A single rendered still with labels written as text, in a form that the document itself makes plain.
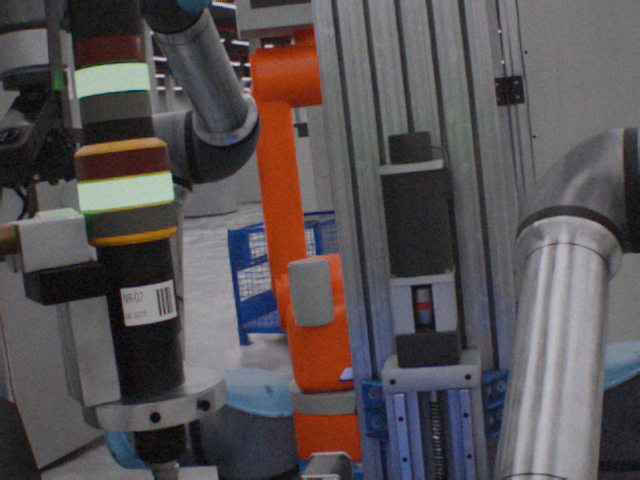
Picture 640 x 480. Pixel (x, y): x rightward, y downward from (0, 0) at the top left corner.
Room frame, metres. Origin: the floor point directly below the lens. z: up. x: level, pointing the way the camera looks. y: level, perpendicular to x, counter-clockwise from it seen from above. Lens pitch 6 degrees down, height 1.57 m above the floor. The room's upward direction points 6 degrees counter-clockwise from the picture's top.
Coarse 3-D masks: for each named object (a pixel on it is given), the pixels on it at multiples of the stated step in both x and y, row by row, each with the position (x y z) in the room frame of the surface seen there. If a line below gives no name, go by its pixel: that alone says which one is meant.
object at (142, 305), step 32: (128, 256) 0.40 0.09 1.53; (160, 256) 0.41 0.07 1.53; (128, 288) 0.40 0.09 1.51; (160, 288) 0.41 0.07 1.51; (128, 320) 0.40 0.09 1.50; (160, 320) 0.41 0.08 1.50; (128, 352) 0.41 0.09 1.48; (160, 352) 0.41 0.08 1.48; (128, 384) 0.41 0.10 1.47; (160, 384) 0.41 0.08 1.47; (160, 448) 0.41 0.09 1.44
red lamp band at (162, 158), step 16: (80, 160) 0.41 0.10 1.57; (96, 160) 0.40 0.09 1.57; (112, 160) 0.40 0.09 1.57; (128, 160) 0.40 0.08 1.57; (144, 160) 0.40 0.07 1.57; (160, 160) 0.41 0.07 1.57; (80, 176) 0.41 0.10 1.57; (96, 176) 0.40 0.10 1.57; (112, 176) 0.40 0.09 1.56; (128, 176) 0.40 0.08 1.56
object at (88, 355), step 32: (32, 224) 0.38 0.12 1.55; (64, 224) 0.39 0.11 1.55; (32, 256) 0.38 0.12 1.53; (64, 256) 0.39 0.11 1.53; (32, 288) 0.40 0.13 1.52; (64, 288) 0.38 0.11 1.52; (96, 288) 0.39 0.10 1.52; (64, 320) 0.40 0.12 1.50; (96, 320) 0.40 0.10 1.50; (64, 352) 0.41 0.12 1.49; (96, 352) 0.39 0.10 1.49; (96, 384) 0.39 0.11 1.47; (192, 384) 0.41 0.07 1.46; (224, 384) 0.42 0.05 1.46; (96, 416) 0.39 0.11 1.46; (128, 416) 0.39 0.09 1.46; (160, 416) 0.39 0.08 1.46; (192, 416) 0.39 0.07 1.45
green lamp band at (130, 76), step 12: (84, 72) 0.41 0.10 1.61; (96, 72) 0.41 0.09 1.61; (108, 72) 0.41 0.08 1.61; (120, 72) 0.41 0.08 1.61; (132, 72) 0.41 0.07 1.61; (144, 72) 0.42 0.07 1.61; (84, 84) 0.41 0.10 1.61; (96, 84) 0.41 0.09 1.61; (108, 84) 0.41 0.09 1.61; (120, 84) 0.41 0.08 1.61; (132, 84) 0.41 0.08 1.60; (144, 84) 0.42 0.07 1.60
